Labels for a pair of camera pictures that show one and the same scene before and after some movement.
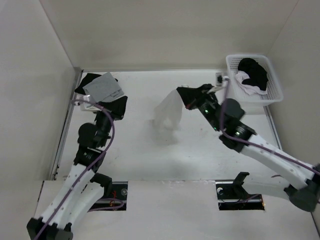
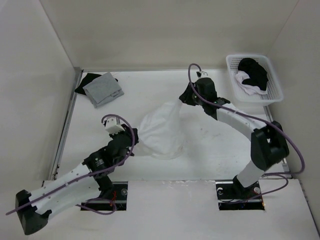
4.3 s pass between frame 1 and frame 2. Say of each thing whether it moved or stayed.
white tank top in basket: stayed
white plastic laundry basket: stayed
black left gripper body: moved
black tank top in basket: stayed
